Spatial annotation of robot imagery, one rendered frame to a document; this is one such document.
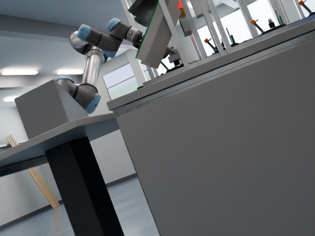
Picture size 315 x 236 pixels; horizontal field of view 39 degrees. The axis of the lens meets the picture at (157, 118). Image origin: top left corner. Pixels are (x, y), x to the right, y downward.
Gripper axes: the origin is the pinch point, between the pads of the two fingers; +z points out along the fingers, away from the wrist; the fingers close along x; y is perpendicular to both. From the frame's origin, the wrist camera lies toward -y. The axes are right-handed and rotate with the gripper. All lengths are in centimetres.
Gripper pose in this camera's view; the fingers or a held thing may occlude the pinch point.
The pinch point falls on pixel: (173, 51)
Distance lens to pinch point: 227.2
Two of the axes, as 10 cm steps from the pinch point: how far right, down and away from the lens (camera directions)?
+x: -1.1, -0.2, -9.9
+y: -4.8, 8.8, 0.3
